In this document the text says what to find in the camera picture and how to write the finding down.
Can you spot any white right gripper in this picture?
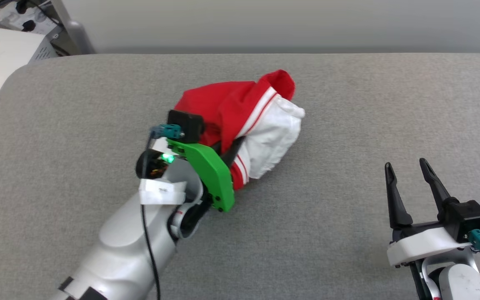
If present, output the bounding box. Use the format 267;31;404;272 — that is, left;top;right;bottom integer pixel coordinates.
385;157;473;268

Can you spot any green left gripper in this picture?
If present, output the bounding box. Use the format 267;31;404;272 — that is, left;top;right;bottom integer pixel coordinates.
167;137;245;213

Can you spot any red and white basketball jersey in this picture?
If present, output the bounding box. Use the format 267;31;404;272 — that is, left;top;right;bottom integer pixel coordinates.
174;70;306;191

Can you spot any white power strip with plugs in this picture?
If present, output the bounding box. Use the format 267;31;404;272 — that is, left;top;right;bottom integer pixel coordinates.
0;0;59;35

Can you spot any teal left camera connector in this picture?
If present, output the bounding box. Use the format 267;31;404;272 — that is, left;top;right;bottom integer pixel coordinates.
150;124;183;140

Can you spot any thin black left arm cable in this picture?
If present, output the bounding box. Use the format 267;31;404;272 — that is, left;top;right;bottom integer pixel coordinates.
140;128;162;300

